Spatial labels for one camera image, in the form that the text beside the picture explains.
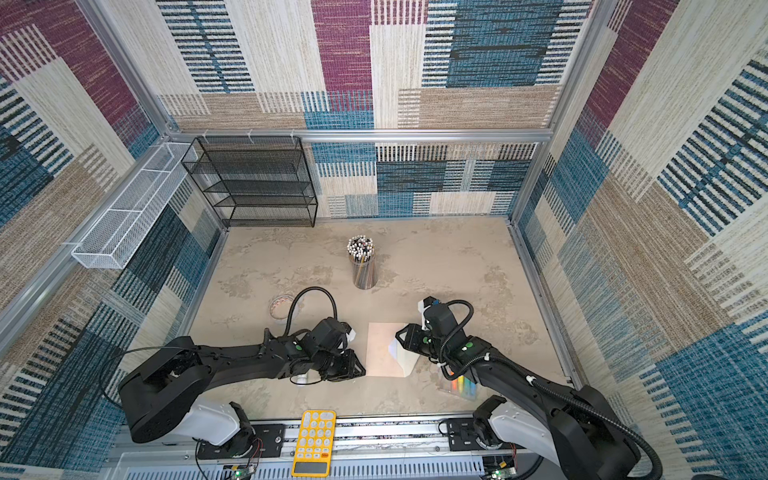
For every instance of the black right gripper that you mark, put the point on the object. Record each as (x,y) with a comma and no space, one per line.
(411,341)

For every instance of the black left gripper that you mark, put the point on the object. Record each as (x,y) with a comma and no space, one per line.
(349,367)

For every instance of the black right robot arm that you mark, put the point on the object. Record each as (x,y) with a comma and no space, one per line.
(577,429)

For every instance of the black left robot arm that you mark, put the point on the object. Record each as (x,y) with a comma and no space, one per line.
(163,395)

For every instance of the pack of coloured highlighters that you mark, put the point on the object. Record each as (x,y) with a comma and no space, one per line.
(461,387)

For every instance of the white tape roll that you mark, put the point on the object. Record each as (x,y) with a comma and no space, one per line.
(279,307)

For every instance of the yellow calculator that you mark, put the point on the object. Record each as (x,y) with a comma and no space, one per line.
(314,446)

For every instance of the metal cup of pencils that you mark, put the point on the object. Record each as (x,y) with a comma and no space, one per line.
(361,252)

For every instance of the aluminium front rail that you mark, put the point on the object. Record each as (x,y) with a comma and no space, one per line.
(359,437)

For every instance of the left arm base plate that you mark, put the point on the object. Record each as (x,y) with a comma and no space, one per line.
(264,441)

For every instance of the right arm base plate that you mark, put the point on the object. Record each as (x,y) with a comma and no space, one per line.
(462,437)

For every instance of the black wire shelf rack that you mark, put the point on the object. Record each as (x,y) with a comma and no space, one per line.
(261,181)

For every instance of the white wire mesh basket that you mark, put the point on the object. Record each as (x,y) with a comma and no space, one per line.
(116,236)

